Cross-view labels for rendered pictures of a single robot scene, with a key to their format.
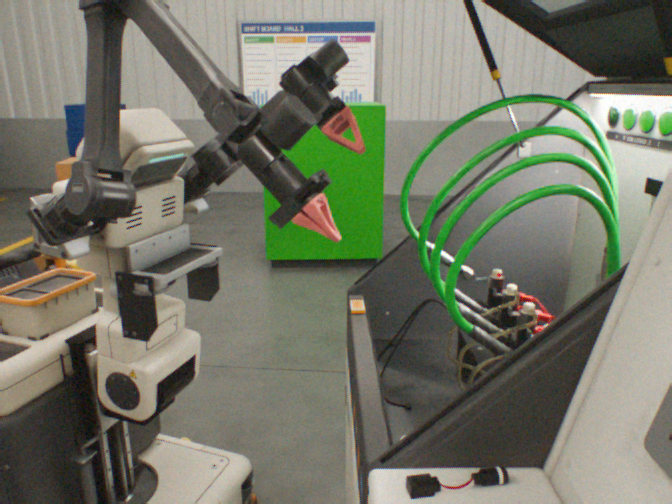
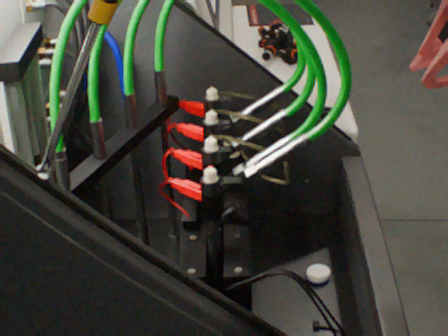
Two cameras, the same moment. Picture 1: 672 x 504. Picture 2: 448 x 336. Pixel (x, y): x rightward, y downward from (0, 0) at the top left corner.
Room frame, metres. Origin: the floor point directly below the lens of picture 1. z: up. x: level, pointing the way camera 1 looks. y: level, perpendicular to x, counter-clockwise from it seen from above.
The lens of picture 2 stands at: (1.79, -0.24, 1.65)
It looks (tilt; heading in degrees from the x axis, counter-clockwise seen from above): 31 degrees down; 182
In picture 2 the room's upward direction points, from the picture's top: 2 degrees counter-clockwise
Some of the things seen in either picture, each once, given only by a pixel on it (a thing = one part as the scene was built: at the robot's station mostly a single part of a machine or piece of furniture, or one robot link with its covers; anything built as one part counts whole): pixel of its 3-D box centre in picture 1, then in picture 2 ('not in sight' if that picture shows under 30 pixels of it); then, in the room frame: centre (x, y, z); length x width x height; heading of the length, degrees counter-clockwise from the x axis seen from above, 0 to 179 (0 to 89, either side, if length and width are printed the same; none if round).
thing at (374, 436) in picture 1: (364, 391); (373, 302); (0.92, -0.06, 0.87); 0.62 x 0.04 x 0.16; 1
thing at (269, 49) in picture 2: not in sight; (281, 37); (0.19, -0.16, 1.01); 0.23 x 0.11 x 0.06; 1
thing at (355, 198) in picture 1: (322, 181); not in sight; (4.64, 0.11, 0.65); 0.95 x 0.86 x 1.30; 93
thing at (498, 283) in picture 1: (486, 329); (222, 242); (0.93, -0.28, 1.00); 0.05 x 0.03 x 0.21; 91
